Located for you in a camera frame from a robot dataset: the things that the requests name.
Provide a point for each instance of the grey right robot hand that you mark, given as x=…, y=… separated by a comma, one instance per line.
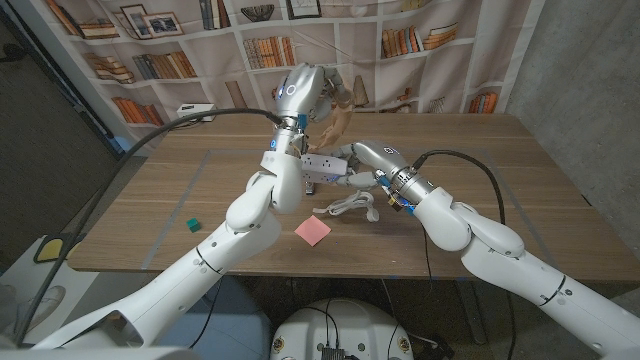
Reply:
x=387, y=160

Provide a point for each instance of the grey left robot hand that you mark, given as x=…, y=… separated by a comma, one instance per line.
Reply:
x=300, y=92

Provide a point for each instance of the beige nylon stocking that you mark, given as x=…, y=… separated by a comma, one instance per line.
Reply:
x=342, y=122

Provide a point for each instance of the white power strip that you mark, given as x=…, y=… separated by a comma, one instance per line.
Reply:
x=325, y=167

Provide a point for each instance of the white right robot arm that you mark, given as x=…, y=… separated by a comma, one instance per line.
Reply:
x=510, y=265

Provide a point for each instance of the pink sticky note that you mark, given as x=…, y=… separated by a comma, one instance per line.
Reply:
x=313, y=230

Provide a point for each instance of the printed bookshelf backdrop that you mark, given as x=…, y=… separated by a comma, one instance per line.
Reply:
x=400, y=60

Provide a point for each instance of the white socket box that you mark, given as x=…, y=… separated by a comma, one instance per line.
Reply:
x=192, y=107

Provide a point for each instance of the small green cube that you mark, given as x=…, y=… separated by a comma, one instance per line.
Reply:
x=194, y=225

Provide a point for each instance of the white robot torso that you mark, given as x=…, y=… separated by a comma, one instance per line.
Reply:
x=345, y=325

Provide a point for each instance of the grey table leg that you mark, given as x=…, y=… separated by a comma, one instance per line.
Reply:
x=472, y=310

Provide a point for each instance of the white sneaker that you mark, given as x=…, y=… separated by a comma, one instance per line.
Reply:
x=50, y=300

